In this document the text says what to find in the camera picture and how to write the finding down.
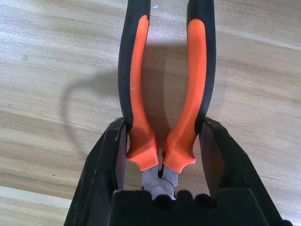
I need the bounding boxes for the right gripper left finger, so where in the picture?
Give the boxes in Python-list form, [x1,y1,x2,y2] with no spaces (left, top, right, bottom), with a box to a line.
[64,117,129,226]

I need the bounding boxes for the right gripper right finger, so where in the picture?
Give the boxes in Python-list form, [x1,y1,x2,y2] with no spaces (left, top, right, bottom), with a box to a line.
[198,117,296,226]

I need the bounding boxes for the orange black pliers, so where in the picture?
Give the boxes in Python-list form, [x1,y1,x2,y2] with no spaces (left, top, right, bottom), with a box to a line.
[117,0,216,201]

